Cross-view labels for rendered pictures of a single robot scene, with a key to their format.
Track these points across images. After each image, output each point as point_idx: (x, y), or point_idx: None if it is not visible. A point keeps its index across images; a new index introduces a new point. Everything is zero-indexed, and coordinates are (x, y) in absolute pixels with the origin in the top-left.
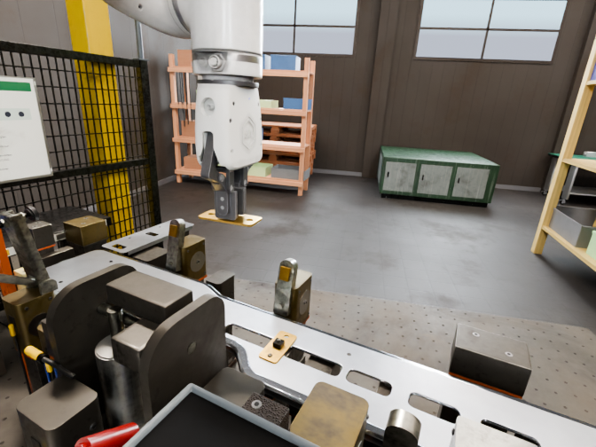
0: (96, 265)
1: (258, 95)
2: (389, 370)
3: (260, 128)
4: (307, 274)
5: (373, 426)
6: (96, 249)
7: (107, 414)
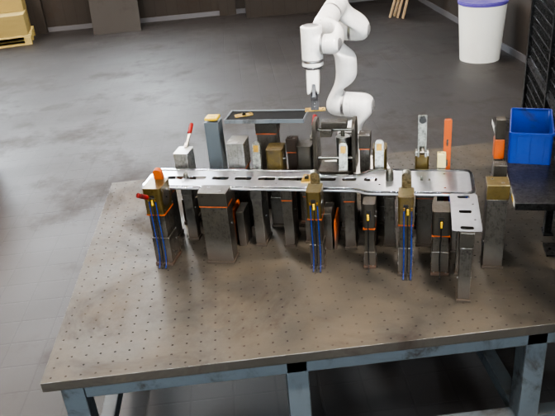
0: (447, 183)
1: (306, 73)
2: (258, 182)
3: (306, 83)
4: (308, 191)
5: (263, 169)
6: (486, 200)
7: None
